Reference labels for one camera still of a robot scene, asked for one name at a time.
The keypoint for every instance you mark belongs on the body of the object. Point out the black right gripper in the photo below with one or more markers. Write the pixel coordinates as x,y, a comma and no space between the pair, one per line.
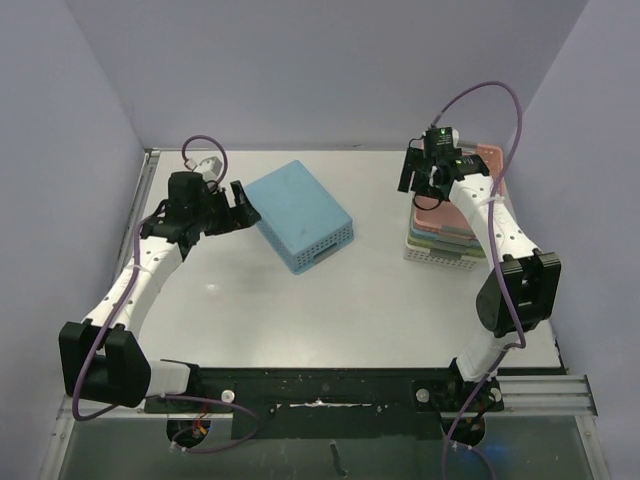
417,170

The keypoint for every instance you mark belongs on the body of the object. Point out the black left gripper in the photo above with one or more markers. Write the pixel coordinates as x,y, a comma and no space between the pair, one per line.
238,217

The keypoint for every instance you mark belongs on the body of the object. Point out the blue perforated basket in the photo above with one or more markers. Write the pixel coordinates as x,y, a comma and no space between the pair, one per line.
300,219
418,228

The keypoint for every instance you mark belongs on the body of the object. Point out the white perforated basket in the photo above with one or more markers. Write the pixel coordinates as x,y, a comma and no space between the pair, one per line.
443,258

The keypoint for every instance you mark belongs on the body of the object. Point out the green perforated basket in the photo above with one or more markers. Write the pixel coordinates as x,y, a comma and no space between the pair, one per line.
443,245

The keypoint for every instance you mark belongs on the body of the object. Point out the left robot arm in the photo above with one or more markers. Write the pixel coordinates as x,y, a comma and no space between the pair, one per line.
101,358

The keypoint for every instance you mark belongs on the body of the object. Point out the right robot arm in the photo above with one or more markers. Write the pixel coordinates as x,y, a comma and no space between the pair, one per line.
520,290

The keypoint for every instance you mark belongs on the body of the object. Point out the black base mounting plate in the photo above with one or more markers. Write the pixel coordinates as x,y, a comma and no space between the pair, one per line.
419,403

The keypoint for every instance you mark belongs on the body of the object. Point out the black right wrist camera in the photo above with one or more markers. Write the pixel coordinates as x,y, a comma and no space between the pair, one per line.
441,141

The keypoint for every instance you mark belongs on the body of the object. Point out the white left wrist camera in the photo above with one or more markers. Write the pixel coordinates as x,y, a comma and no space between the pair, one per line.
210,168

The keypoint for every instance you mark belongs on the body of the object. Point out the aluminium left side rail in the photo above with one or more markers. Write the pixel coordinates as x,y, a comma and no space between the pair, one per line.
147,173

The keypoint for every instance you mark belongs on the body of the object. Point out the aluminium rail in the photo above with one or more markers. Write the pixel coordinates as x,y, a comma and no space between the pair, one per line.
538,395
147,173

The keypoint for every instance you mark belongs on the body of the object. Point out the aluminium front rail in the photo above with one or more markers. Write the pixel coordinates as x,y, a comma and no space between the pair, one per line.
538,395

